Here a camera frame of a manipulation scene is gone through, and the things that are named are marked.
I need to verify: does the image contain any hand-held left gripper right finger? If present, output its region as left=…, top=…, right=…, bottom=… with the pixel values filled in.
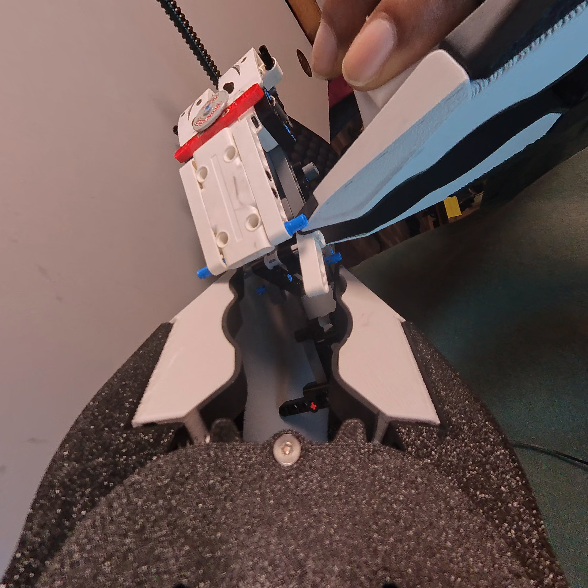
left=333, top=270, right=440, bottom=443

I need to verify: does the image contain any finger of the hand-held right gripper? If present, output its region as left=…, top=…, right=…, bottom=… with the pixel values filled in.
left=305, top=48, right=588, bottom=240
left=327, top=109, right=565, bottom=244

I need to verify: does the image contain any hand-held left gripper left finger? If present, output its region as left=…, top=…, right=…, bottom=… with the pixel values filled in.
left=132, top=276, right=248, bottom=441

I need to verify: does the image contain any white angled brick beam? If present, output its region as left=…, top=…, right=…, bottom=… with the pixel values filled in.
left=296, top=230, right=332, bottom=297

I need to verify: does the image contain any white spotted brick truck model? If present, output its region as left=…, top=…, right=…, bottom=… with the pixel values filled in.
left=160, top=0, right=344, bottom=418

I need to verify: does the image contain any grey desk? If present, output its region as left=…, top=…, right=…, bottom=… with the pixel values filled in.
left=0, top=0, right=331, bottom=511

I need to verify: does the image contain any person's right hand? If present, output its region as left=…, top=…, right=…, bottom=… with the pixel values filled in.
left=311, top=0, right=482, bottom=91

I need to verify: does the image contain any person in green sweatshirt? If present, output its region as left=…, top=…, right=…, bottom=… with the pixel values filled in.
left=351, top=156, right=588, bottom=588

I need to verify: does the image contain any black microphone cable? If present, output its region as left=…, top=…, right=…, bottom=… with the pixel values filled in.
left=510, top=440, right=588, bottom=468

